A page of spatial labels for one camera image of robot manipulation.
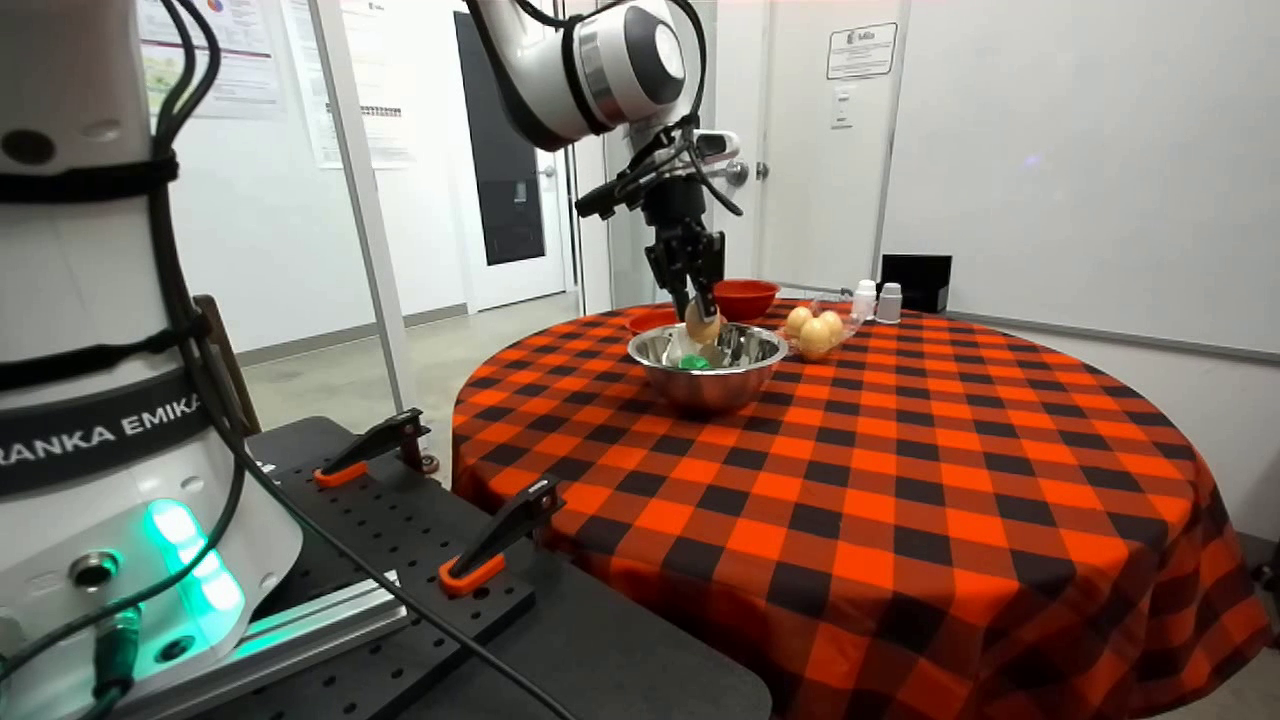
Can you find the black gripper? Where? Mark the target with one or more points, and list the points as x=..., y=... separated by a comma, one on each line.
x=685, y=255

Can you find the cream egg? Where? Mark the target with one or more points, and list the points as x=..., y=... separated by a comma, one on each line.
x=707, y=328
x=796, y=319
x=814, y=343

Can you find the green toy object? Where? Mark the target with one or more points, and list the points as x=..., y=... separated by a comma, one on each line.
x=692, y=360

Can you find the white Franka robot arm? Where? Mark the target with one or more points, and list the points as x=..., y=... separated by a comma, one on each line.
x=139, y=528

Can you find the red plastic bowl far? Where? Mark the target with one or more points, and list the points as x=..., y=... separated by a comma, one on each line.
x=746, y=296

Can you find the red plastic bowl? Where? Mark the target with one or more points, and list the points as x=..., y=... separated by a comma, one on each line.
x=644, y=319
x=746, y=296

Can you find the red plastic bowl near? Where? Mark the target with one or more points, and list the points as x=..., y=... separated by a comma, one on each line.
x=644, y=319

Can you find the silver metal bowl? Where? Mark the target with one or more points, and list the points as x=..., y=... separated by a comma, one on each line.
x=735, y=380

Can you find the white salt shaker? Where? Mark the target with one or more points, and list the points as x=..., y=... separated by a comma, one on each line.
x=866, y=301

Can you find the clear pepper shaker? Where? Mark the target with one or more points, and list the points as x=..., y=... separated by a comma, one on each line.
x=891, y=301

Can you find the white door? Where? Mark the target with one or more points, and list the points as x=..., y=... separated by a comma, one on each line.
x=814, y=148

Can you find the dark window panel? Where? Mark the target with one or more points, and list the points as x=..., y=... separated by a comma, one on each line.
x=500, y=159

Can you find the paper sign on door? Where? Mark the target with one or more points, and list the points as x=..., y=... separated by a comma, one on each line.
x=862, y=52

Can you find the orange black clamp far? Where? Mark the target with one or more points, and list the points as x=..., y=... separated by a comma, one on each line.
x=399, y=435

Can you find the orange black clamp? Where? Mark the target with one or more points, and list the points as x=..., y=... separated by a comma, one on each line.
x=399, y=435
x=488, y=551

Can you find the red black checkered tablecloth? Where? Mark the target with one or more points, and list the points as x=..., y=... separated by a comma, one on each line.
x=936, y=522

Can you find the orange black clamp near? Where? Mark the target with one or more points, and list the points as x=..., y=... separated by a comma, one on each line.
x=488, y=551

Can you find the black perforated mounting board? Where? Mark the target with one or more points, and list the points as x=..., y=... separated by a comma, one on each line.
x=579, y=651

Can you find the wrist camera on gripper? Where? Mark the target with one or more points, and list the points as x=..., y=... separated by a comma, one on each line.
x=665, y=178

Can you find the black wall holder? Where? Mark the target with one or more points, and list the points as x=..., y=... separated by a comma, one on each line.
x=919, y=276

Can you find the aluminium frame post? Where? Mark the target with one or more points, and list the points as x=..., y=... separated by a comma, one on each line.
x=360, y=194

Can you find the wall poster papers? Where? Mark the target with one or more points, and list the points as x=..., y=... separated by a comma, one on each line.
x=245, y=87

